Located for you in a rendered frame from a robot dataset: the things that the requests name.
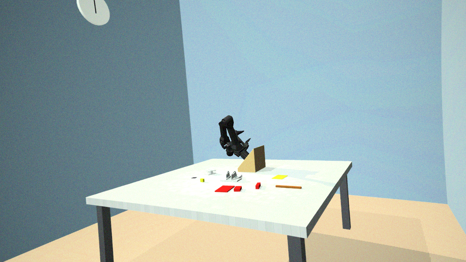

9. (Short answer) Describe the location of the red flat plate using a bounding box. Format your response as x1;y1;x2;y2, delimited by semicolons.
215;185;235;192

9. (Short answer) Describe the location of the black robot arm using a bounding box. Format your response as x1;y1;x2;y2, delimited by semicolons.
219;115;249;160

